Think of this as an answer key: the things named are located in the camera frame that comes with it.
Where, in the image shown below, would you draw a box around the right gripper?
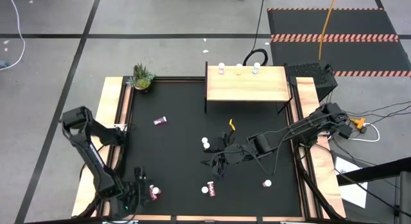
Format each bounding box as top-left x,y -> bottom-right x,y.
200,131 -> 256,180

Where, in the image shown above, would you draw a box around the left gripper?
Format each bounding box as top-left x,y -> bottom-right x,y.
123,168 -> 150,216

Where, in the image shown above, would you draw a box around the wooden shelf black legs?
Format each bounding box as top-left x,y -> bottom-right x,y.
204,61 -> 293,115

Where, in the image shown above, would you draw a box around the light wooden side board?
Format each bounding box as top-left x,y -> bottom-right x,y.
71,76 -> 132,218
293,76 -> 347,218

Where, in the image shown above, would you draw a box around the potted succulent plant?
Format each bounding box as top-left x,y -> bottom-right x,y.
126,63 -> 157,91

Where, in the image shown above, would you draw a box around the black perforated computer case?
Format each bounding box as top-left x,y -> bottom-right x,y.
284,62 -> 338,103

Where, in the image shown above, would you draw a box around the white paper sheet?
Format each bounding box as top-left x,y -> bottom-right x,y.
333,156 -> 369,209

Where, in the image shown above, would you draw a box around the black beam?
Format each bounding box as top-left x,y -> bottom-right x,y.
335,156 -> 411,186

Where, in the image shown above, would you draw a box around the black hazard-striped floor mat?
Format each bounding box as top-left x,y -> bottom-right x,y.
267,8 -> 411,78

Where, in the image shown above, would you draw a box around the black diagonal frame strut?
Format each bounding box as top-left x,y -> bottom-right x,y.
75,146 -> 126,218
293,146 -> 346,220

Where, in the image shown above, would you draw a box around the black aluminium table frame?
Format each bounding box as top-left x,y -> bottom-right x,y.
109,75 -> 311,218

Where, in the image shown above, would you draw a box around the black coiled cable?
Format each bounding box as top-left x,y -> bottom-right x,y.
242,0 -> 269,67

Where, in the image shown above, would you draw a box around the thin black cable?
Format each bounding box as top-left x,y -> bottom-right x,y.
346,101 -> 411,117
335,171 -> 402,217

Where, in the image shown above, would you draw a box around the white power cable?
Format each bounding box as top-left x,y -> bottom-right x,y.
348,122 -> 381,143

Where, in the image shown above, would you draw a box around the orange extension cable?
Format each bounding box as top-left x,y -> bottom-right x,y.
317,0 -> 367,130

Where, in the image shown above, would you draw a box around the grey post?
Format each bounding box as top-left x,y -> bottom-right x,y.
399,171 -> 411,224

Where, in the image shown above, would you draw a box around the white floor cable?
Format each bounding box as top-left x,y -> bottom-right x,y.
0,0 -> 26,73

